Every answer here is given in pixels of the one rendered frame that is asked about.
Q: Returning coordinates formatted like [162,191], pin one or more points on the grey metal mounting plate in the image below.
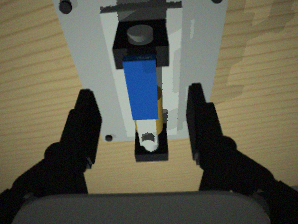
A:
[202,28]

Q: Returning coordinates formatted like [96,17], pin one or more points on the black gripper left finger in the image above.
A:
[62,169]

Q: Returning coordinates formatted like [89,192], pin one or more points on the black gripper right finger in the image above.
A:
[218,156]

